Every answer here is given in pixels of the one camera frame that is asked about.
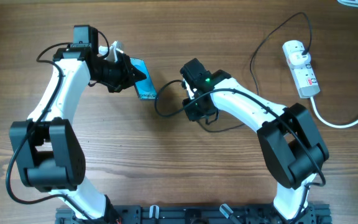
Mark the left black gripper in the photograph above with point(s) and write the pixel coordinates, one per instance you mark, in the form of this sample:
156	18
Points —
129	74

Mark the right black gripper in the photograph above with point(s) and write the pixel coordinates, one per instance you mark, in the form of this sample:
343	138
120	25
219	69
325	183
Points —
192	113

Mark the smartphone with teal screen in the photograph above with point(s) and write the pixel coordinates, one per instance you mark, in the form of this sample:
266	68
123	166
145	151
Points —
145	88

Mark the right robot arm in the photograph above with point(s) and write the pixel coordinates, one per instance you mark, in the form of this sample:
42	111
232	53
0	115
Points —
292	147

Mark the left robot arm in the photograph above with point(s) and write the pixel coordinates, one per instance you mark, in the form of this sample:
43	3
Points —
47	153

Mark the white USB charger plug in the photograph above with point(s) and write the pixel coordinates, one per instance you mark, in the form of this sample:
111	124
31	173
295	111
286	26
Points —
297	59

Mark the white power strip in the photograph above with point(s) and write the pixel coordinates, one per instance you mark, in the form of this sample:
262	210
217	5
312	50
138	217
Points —
304	77

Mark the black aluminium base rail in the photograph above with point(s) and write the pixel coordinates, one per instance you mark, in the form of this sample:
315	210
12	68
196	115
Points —
256	213

